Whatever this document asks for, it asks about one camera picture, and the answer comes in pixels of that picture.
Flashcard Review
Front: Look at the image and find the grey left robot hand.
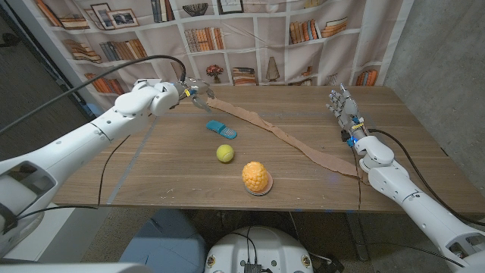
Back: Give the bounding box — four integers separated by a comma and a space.
176, 77, 216, 114

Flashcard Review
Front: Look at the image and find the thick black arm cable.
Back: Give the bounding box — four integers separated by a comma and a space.
0, 55, 187, 136
368, 128, 485, 228

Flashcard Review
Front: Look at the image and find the blue plastic brush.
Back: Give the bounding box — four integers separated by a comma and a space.
205, 120, 238, 140

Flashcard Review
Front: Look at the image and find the yellow toy pineapple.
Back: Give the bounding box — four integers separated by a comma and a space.
242, 161, 269, 193

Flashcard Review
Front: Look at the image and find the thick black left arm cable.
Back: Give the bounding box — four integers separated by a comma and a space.
0, 55, 187, 136

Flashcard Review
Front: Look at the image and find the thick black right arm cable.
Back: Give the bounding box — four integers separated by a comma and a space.
368, 128, 485, 228

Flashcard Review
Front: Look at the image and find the yellow tennis ball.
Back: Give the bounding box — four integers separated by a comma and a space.
216, 144, 236, 164

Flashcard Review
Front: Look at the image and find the black floor adapter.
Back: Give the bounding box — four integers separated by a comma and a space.
308, 252, 346, 273

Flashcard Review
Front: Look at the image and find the printed bookshelf backdrop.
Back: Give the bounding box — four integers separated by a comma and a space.
32, 0, 414, 117

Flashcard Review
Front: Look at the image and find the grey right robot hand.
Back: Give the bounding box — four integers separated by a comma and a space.
326, 83, 368, 141

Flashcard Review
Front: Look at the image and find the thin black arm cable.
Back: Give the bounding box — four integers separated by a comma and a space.
350, 146, 363, 217
14, 134, 132, 221

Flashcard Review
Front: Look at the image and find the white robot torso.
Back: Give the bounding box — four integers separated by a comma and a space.
204, 226, 314, 273

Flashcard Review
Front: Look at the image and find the beige nylon stocking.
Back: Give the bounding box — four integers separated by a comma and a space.
206, 96, 371, 185

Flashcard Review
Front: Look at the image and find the grey table leg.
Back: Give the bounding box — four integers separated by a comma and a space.
344, 212, 369, 262

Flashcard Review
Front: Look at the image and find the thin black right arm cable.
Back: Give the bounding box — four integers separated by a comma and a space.
350, 146, 363, 217

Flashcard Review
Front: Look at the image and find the black torso cable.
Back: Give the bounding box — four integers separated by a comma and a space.
227, 226, 259, 266

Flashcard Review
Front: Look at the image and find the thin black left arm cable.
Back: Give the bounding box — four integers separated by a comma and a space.
14, 134, 132, 221

